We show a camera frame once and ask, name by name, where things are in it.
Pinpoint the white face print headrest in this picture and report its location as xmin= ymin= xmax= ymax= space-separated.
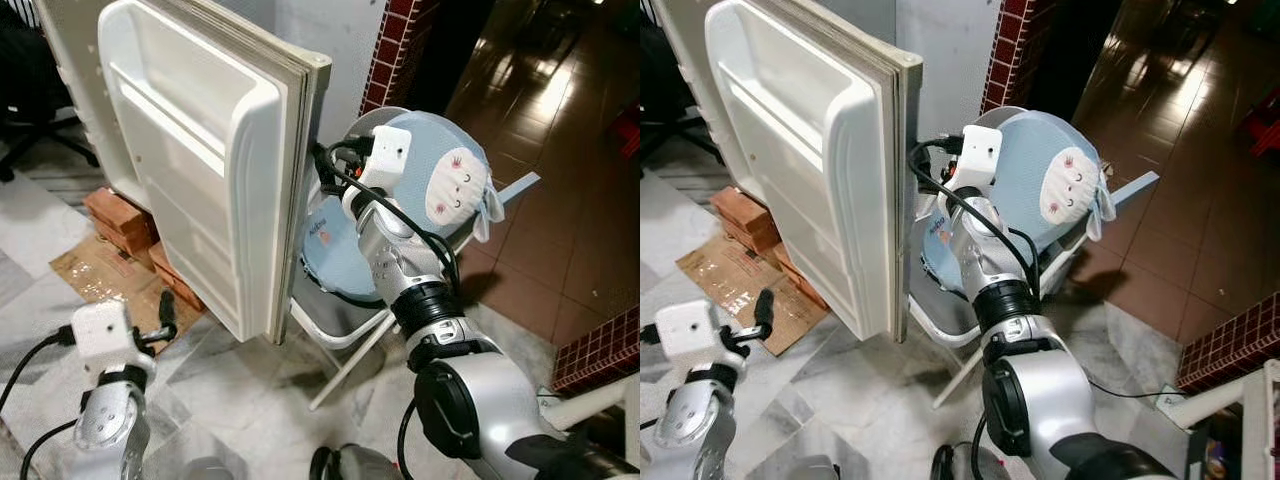
xmin=424 ymin=148 xmax=506 ymax=241
xmin=1040 ymin=148 xmax=1116 ymax=241

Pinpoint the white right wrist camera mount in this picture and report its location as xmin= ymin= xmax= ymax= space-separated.
xmin=358 ymin=128 xmax=413 ymax=196
xmin=950 ymin=125 xmax=1004 ymax=193

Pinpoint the white metal frame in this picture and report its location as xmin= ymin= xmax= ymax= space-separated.
xmin=1240 ymin=358 xmax=1280 ymax=480

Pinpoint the flat brown cardboard sheet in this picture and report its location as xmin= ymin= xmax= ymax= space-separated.
xmin=50 ymin=235 xmax=206 ymax=336
xmin=675 ymin=235 xmax=831 ymax=356

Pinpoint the red clay brick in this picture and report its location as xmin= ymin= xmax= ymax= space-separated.
xmin=712 ymin=186 xmax=786 ymax=253
xmin=148 ymin=242 xmax=206 ymax=313
xmin=775 ymin=245 xmax=831 ymax=311
xmin=83 ymin=188 xmax=161 ymax=256

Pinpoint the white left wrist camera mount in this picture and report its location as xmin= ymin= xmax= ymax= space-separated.
xmin=72 ymin=300 xmax=141 ymax=379
xmin=655 ymin=300 xmax=723 ymax=373

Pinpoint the white fridge door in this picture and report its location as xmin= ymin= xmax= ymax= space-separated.
xmin=97 ymin=0 xmax=333 ymax=344
xmin=703 ymin=0 xmax=923 ymax=341

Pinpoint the grey right robot leg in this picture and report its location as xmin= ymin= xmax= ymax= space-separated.
xmin=310 ymin=445 xmax=401 ymax=480
xmin=930 ymin=445 xmax=1011 ymax=480

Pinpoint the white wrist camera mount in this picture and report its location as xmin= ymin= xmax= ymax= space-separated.
xmin=358 ymin=128 xmax=413 ymax=196
xmin=950 ymin=125 xmax=1004 ymax=193
xmin=655 ymin=300 xmax=723 ymax=373
xmin=72 ymin=300 xmax=141 ymax=379

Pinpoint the white plastic pipe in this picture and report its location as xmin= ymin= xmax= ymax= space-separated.
xmin=540 ymin=375 xmax=641 ymax=431
xmin=1160 ymin=375 xmax=1251 ymax=426

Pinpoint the black office chair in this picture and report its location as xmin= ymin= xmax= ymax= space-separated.
xmin=640 ymin=0 xmax=723 ymax=166
xmin=0 ymin=0 xmax=101 ymax=183

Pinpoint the small white fridge cabinet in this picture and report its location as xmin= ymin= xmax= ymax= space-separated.
xmin=35 ymin=0 xmax=151 ymax=213
xmin=650 ymin=0 xmax=746 ymax=196

